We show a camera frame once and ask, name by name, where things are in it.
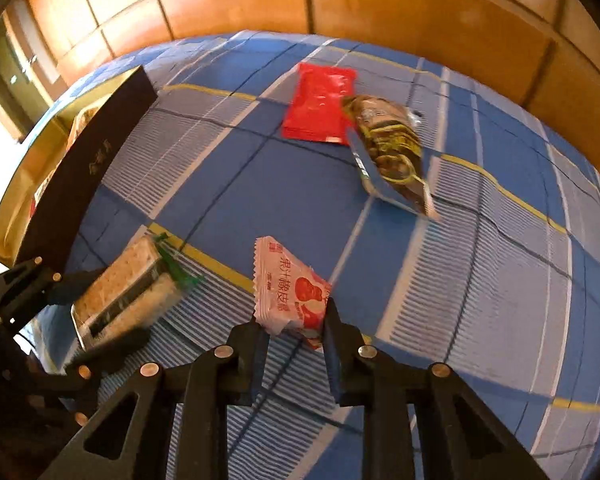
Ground brown snack packet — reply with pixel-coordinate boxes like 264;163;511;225
341;94;441;221

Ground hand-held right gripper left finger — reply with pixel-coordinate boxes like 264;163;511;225
37;322;271;480

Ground plain red snack packet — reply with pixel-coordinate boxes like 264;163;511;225
282;62;357;145

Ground wooden door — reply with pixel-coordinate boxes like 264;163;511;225
0;10;58;141

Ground dark gift box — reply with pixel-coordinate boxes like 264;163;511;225
0;65;159;272

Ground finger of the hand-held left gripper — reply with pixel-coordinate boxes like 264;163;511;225
0;256;106;327
62;327;153;392

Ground pink white snack packet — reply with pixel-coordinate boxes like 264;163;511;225
253;236;332;351

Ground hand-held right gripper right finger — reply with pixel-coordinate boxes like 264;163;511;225
322;297;548;480

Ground blue plaid bed sheet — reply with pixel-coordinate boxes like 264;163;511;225
0;30;600;480

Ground red snack packets in box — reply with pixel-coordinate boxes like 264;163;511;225
30;172;57;217

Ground clear cracker packet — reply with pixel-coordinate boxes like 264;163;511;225
71;232;206;353

